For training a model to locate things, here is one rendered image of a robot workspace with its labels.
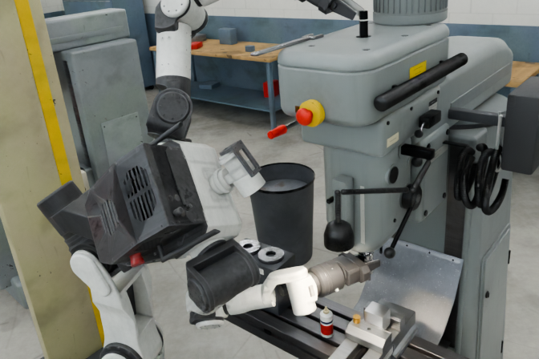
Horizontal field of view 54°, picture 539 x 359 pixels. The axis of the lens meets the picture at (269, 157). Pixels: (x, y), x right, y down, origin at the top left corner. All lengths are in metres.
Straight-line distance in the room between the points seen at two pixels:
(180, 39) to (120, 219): 0.48
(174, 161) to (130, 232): 0.19
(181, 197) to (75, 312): 2.03
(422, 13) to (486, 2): 4.22
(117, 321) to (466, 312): 1.18
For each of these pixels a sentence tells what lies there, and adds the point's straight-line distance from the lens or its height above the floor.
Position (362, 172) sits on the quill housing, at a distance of 1.34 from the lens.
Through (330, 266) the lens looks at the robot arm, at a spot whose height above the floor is 1.28.
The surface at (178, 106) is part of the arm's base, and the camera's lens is 1.29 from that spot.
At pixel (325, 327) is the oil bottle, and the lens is 1.76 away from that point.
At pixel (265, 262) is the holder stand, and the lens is 1.80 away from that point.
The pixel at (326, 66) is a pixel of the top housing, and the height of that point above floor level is 1.87.
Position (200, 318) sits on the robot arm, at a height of 1.23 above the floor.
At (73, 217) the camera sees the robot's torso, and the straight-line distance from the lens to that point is 1.46.
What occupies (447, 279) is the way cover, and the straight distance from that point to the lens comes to 1.92.
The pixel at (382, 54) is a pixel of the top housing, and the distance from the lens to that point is 1.17.
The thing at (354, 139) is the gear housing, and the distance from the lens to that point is 1.27.
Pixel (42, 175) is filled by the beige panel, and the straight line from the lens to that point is 2.77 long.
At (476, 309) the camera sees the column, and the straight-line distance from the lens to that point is 2.06.
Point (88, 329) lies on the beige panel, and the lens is 3.24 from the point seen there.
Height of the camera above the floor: 2.13
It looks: 22 degrees down
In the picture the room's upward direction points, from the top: 5 degrees counter-clockwise
